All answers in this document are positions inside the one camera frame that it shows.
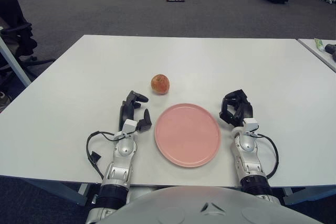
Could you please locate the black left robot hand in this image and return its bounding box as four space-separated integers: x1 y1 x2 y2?
118 90 153 133

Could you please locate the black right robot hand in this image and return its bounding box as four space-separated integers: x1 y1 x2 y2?
219 89 259 133

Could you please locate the red yellow apple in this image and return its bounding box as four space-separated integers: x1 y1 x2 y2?
151 73 170 95

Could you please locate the pink round plate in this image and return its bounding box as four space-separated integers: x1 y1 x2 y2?
154 103 222 168

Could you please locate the white side table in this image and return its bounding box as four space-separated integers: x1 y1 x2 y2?
298 38 336 72

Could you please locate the green white tube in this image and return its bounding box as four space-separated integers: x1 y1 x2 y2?
314 38 326 51

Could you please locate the grey robot torso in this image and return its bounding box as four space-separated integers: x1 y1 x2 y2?
99 185 320 224

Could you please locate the white desk with blue leg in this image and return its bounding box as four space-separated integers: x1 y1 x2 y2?
0 26 32 88

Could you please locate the grey shoe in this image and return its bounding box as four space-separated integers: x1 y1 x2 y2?
0 91 13 108

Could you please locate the black office chair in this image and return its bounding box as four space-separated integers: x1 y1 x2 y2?
0 0 56 88

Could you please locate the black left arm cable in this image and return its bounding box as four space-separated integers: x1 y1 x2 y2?
86 130 118 182

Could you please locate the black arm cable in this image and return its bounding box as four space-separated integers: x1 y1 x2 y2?
86 130 118 182
256 133 279 179

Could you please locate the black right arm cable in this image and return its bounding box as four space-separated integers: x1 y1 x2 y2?
256 133 279 179

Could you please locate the blue-grey table frame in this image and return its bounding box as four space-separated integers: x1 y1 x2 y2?
23 176 336 208

